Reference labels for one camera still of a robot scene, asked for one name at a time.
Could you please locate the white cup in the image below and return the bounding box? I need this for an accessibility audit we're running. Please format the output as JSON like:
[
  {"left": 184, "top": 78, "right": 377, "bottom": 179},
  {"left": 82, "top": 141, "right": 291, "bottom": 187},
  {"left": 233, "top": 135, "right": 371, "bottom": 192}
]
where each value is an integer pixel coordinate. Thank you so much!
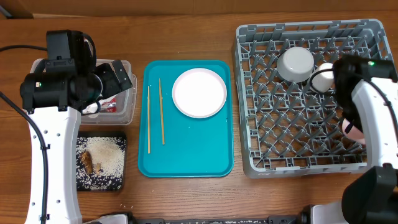
[{"left": 311, "top": 62, "right": 334, "bottom": 93}]

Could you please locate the red snack wrapper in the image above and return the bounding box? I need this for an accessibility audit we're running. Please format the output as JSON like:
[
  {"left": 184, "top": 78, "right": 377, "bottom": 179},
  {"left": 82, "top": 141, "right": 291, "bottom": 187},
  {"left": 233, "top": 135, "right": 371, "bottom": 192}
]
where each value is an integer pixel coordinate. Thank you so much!
[{"left": 100, "top": 98, "right": 117, "bottom": 113}]

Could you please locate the white napkin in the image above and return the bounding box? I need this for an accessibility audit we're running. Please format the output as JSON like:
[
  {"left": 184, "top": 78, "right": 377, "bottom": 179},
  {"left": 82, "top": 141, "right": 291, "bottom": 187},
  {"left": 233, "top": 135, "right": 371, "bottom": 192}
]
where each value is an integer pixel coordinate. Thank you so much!
[{"left": 82, "top": 100, "right": 106, "bottom": 115}]

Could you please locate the pale green bowl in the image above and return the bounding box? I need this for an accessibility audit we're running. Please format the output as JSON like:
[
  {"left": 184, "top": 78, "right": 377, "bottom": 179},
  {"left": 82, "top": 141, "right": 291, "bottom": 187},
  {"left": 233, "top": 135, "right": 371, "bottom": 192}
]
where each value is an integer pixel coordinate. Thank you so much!
[{"left": 277, "top": 47, "right": 314, "bottom": 83}]

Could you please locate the small white dish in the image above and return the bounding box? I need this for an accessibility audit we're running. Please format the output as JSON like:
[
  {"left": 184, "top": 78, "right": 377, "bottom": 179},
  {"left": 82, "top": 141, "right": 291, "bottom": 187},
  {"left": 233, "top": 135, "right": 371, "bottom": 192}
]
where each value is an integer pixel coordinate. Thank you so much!
[{"left": 341, "top": 119, "right": 366, "bottom": 145}]

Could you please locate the white rice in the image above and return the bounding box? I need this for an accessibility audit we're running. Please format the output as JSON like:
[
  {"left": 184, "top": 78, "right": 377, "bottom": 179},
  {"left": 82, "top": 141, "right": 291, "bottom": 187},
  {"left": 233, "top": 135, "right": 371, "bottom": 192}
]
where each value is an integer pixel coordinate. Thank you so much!
[{"left": 76, "top": 136, "right": 126, "bottom": 191}]

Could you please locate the brown food scrap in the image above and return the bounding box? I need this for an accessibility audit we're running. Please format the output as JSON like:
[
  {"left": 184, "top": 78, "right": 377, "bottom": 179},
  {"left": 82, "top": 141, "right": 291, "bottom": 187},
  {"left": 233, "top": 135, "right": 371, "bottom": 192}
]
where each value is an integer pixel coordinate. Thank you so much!
[{"left": 80, "top": 151, "right": 93, "bottom": 175}]

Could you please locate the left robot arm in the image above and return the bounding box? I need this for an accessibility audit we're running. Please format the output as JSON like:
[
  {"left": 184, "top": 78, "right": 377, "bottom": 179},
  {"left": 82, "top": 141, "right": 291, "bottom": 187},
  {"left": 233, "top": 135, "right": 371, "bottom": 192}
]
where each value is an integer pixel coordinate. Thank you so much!
[{"left": 20, "top": 57, "right": 132, "bottom": 223}]

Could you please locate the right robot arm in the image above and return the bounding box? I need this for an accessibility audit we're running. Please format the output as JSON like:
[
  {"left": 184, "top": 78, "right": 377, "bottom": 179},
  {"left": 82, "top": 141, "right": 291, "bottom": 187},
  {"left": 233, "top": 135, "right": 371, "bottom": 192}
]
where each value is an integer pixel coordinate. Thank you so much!
[{"left": 298, "top": 55, "right": 397, "bottom": 223}]

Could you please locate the clear plastic bin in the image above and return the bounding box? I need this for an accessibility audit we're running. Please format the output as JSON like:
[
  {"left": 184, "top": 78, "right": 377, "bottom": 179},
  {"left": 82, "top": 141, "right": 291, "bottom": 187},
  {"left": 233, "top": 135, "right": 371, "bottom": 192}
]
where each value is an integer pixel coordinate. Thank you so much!
[{"left": 20, "top": 58, "right": 136, "bottom": 126}]

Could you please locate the black plastic tray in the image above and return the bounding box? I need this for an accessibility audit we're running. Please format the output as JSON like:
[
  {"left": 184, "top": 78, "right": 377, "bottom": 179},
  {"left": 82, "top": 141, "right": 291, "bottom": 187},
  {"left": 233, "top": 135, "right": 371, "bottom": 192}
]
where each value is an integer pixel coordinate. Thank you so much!
[{"left": 75, "top": 130, "right": 127, "bottom": 192}]

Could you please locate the grey dish rack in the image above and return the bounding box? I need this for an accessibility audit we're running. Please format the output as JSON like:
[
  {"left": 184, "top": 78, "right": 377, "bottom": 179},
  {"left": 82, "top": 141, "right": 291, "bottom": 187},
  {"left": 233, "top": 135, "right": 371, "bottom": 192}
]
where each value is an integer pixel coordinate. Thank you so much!
[{"left": 234, "top": 19, "right": 392, "bottom": 179}]

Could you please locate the large white plate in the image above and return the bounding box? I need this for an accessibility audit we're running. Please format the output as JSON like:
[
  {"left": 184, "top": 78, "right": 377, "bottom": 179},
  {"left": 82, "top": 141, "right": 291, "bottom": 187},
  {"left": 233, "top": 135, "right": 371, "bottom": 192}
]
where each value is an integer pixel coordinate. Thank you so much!
[{"left": 172, "top": 68, "right": 228, "bottom": 119}]

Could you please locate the teal plastic tray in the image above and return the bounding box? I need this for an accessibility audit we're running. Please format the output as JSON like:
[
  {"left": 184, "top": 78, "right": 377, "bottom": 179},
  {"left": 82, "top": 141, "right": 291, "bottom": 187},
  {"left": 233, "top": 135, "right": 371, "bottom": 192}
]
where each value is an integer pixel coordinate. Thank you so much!
[{"left": 138, "top": 60, "right": 234, "bottom": 177}]

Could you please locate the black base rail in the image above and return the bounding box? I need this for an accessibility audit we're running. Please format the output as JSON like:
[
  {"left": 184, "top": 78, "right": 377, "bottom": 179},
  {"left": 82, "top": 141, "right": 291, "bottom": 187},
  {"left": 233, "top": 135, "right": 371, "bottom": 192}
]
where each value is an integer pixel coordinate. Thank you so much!
[{"left": 83, "top": 211, "right": 312, "bottom": 224}]

